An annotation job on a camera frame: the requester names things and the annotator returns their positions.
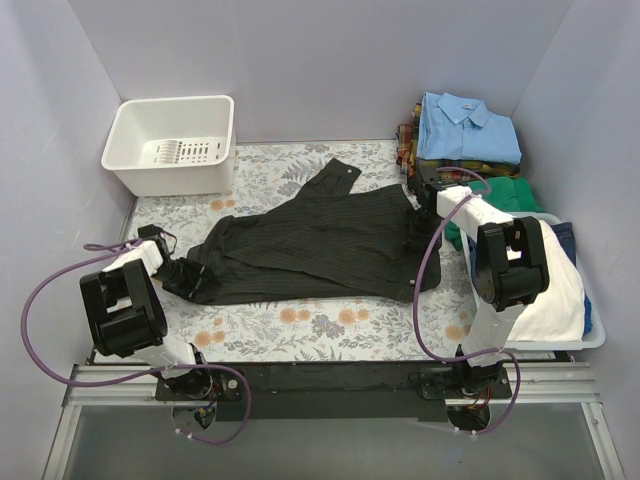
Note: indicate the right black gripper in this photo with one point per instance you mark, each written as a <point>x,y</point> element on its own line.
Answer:
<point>417,232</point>

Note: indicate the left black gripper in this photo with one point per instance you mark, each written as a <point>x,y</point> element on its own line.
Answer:
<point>193,279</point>

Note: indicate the black pinstriped long sleeve shirt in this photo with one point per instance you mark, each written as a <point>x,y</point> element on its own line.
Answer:
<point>325,242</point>

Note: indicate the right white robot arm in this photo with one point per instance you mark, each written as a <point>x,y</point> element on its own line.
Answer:
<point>510,272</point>

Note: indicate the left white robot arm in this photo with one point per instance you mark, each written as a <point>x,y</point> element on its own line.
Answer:
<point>126,318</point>

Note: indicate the plaid folded shirt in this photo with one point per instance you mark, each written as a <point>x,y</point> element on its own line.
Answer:
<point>407,159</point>

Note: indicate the green folded shirt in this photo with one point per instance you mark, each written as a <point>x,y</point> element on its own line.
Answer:
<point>507,194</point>

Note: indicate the light blue folded shirt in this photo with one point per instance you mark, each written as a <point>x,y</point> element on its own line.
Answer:
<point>457,128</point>

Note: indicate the floral table mat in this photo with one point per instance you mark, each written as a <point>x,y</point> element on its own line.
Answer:
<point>350,329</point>

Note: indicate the white plastic bin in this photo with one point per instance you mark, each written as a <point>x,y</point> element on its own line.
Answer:
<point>173,146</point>

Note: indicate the white garment in basket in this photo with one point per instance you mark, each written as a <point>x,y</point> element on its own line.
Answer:
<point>557,314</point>

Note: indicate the light grey laundry basket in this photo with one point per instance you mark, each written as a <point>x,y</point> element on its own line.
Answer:
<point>589,341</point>

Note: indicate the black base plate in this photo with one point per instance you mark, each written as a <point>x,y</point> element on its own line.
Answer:
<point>361,389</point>

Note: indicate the aluminium rail frame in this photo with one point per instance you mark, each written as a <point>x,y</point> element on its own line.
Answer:
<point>541,383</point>

